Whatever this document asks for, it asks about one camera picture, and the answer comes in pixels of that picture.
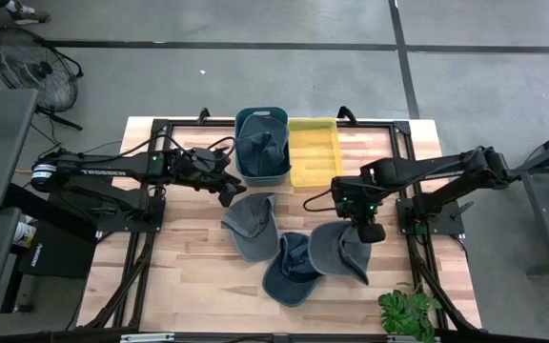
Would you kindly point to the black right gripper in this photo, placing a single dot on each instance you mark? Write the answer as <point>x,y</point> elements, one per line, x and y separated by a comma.
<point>367,224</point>

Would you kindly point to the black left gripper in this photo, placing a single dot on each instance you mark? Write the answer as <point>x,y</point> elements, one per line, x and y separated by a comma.
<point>205,169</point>

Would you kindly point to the teal blue plastic bin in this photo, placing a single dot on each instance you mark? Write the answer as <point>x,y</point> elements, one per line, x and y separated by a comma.
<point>260,181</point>

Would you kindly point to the grey denim cap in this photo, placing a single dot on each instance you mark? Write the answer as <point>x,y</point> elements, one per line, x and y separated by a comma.
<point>331,248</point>
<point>253,226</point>

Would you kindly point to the dark blue denim cap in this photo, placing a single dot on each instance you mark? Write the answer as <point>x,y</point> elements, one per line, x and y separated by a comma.
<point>260,152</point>
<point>284,286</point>

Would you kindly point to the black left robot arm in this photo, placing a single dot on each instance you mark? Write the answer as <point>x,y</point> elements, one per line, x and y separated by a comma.
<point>112,171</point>

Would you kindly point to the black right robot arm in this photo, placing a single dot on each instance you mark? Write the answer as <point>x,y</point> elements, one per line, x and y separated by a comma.
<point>436,174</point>

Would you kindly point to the yellow plastic bin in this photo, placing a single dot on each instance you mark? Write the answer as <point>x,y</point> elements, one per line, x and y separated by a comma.
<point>315,162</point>

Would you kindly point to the green leafy plant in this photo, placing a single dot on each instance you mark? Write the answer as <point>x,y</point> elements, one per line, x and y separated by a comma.
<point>405,312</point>

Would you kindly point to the black rig crossbar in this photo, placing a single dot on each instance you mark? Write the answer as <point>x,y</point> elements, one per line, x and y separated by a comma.
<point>217,338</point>

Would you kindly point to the dark grey metal stand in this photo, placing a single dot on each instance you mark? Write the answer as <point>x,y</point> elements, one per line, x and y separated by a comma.
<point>541,200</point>

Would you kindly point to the black box white lettering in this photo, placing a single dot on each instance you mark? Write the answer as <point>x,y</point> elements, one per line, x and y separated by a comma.
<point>60,257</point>

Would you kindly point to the white printed container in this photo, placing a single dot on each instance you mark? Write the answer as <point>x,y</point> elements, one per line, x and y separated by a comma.
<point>24,233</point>

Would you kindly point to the black floor fan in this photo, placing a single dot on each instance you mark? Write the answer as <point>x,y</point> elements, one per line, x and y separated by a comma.
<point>36,71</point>

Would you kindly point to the person's shoe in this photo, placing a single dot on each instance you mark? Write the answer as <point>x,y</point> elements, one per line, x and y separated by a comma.
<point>29,14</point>

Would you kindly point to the person's leg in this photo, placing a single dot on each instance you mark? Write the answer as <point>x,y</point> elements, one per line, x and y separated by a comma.
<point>12,5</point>

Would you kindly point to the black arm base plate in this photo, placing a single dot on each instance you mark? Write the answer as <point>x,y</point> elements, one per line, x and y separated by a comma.
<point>112,224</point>
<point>448,224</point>

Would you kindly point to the black aluminium table frame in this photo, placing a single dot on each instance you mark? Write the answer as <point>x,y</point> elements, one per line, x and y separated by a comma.
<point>160,126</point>

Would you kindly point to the silver metal bracket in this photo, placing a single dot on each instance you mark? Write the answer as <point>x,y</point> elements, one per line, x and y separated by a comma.
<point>148,337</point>

